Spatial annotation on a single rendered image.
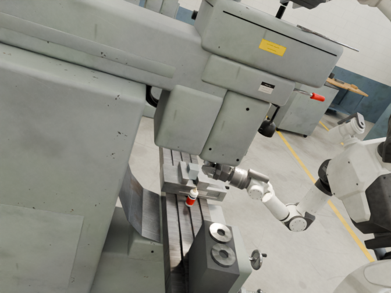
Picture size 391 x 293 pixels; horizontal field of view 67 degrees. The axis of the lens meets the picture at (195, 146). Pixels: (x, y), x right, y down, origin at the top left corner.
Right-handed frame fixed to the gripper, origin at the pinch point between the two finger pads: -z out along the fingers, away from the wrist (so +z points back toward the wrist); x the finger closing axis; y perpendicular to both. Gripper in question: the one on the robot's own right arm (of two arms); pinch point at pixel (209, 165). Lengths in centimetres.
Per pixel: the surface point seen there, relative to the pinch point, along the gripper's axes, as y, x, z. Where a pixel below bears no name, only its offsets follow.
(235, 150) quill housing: -16.2, 8.4, 6.5
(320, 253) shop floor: 125, -130, 153
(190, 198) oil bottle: 22.5, -1.9, -1.6
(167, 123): -21.8, 19.9, -21.1
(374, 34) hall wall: -99, -796, 320
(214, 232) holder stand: 7.7, 30.3, 10.0
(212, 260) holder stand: 9.0, 41.8, 10.9
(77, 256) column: 41, 37, -37
